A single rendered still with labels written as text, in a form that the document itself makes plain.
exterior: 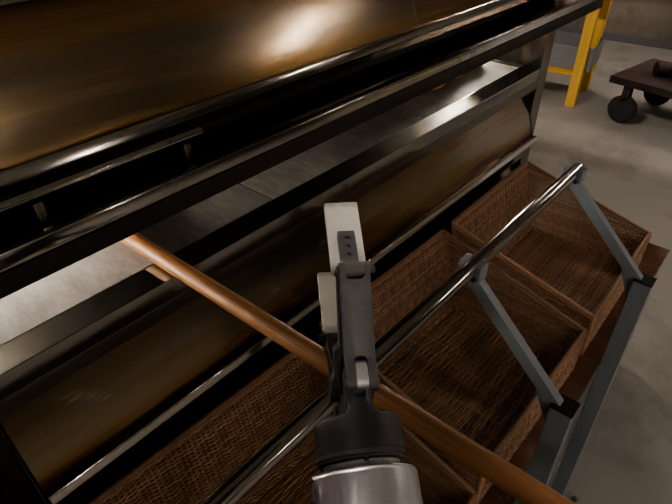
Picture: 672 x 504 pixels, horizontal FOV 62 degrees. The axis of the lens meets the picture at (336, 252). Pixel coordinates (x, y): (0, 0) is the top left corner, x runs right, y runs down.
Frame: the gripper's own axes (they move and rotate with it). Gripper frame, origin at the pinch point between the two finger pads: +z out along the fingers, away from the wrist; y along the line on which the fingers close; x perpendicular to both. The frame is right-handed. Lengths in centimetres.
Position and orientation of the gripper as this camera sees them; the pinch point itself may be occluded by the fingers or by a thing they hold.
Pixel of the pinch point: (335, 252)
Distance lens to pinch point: 55.5
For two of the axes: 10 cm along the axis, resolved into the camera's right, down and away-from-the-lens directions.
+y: -0.7, 4.9, 8.7
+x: 9.9, -0.6, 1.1
